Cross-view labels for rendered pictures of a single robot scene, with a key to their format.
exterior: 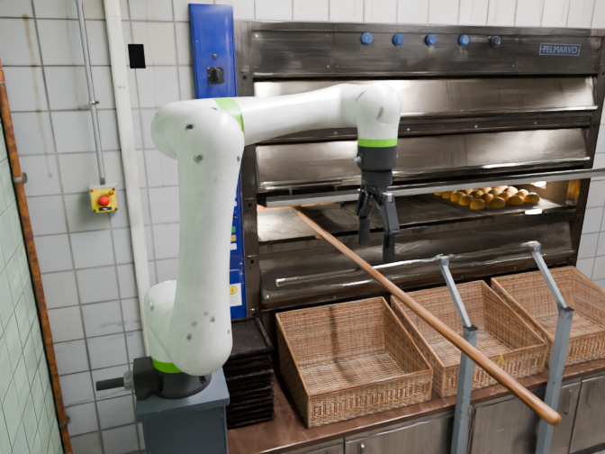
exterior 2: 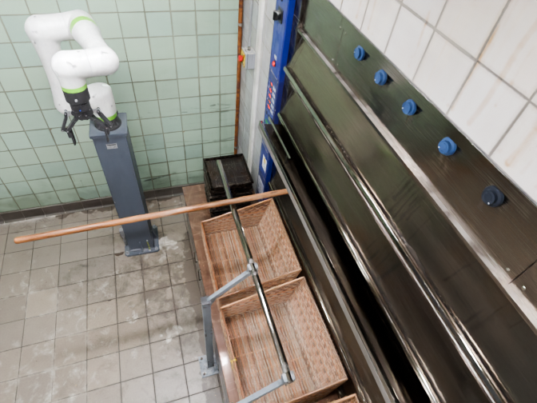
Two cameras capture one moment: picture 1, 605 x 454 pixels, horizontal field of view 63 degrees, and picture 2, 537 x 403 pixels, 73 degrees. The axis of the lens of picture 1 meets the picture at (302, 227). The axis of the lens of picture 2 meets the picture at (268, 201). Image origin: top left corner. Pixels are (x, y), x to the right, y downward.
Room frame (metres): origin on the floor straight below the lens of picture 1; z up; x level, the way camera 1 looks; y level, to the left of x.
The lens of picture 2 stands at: (1.88, -1.44, 2.58)
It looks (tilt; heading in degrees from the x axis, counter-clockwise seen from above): 48 degrees down; 85
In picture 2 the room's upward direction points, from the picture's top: 8 degrees clockwise
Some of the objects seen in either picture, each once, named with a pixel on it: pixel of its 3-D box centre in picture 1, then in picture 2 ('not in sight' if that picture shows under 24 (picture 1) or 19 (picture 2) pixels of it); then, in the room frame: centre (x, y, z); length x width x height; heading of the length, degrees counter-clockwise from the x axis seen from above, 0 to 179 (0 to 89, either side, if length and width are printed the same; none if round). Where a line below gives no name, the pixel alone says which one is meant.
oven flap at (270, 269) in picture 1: (432, 255); (336, 301); (2.34, -0.66, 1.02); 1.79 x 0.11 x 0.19; 109
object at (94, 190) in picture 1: (104, 197); (248, 57); (1.82, 0.75, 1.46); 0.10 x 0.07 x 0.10; 109
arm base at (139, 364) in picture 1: (156, 373); (107, 113); (1.01, 0.35, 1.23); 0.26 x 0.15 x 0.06; 106
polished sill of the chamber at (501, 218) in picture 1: (431, 227); not in sight; (2.36, -0.65, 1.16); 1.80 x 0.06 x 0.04; 109
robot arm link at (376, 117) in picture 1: (375, 113); (71, 69); (1.18, -0.17, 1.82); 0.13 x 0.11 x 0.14; 32
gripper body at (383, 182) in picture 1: (376, 187); (81, 109); (1.17, -0.18, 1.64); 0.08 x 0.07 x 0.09; 18
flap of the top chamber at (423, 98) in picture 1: (444, 95); (395, 189); (2.34, -0.66, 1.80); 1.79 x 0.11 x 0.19; 109
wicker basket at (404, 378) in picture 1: (349, 354); (247, 250); (1.90, -0.20, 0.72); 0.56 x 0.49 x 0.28; 108
